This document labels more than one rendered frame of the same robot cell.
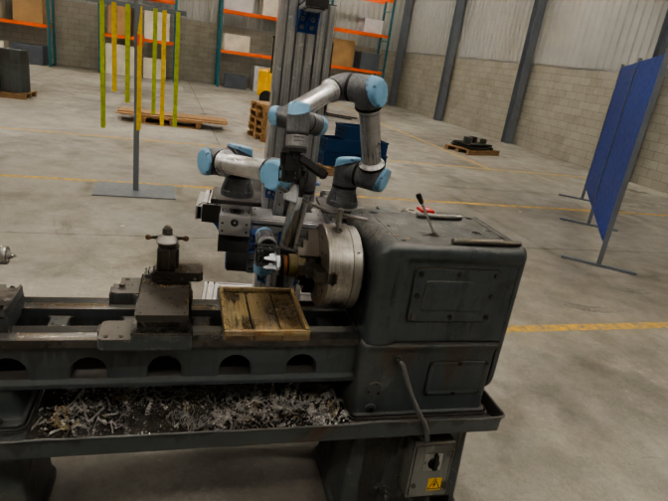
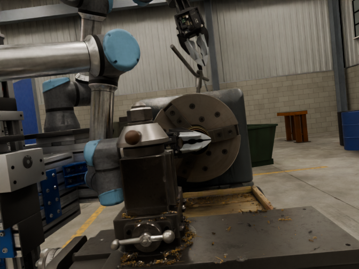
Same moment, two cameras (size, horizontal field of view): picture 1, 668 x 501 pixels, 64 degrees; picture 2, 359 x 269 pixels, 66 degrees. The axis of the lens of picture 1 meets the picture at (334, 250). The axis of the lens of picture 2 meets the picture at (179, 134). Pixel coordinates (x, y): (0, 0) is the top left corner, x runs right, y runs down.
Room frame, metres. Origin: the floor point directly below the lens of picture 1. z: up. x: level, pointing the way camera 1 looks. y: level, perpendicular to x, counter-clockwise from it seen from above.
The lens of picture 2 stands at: (1.57, 0.97, 1.15)
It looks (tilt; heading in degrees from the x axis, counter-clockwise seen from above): 3 degrees down; 290
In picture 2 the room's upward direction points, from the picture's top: 7 degrees counter-clockwise
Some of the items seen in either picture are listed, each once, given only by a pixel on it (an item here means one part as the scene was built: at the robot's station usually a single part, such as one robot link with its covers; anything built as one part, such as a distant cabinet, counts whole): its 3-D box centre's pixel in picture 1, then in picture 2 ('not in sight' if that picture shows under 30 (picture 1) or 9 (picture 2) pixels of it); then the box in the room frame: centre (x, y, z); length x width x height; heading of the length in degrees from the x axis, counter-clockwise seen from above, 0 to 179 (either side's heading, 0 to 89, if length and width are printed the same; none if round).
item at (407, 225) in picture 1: (425, 271); (191, 136); (2.00, -0.38, 1.06); 0.59 x 0.48 x 0.39; 107
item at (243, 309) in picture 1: (261, 311); (203, 211); (1.80, 0.23, 0.89); 0.36 x 0.30 x 0.04; 17
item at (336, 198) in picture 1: (343, 194); (61, 119); (2.48, 0.00, 1.21); 0.15 x 0.15 x 0.10
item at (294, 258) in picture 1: (292, 264); (195, 141); (1.82, 0.14, 1.08); 0.09 x 0.09 x 0.09; 17
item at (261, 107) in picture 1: (282, 122); not in sight; (11.43, 1.46, 0.36); 1.26 x 0.86 x 0.73; 121
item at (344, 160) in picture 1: (348, 170); (59, 93); (2.47, -0.01, 1.33); 0.13 x 0.12 x 0.14; 62
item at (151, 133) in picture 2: (167, 238); (141, 134); (1.77, 0.59, 1.13); 0.08 x 0.08 x 0.03
